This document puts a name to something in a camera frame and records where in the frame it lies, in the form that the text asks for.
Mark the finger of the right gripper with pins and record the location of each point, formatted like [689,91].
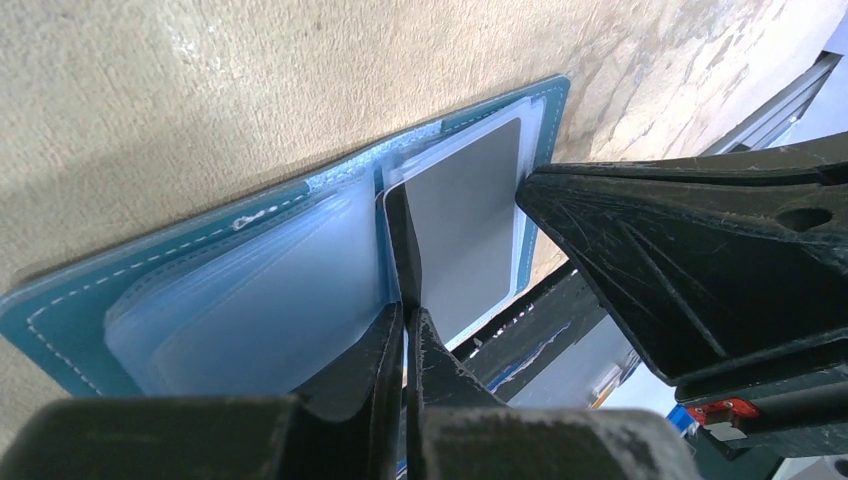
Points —
[727,273]

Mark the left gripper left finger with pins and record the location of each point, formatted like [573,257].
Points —
[342,423]

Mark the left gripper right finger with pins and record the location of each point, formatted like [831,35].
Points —
[458,429]

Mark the blue card holder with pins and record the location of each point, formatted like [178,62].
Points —
[259,296]

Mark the black credit card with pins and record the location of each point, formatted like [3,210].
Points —
[405,248]

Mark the grey credit card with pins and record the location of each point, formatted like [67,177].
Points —
[464,218]

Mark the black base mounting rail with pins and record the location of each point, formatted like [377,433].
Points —
[518,343]

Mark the aluminium frame rail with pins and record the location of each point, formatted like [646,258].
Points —
[812,106]

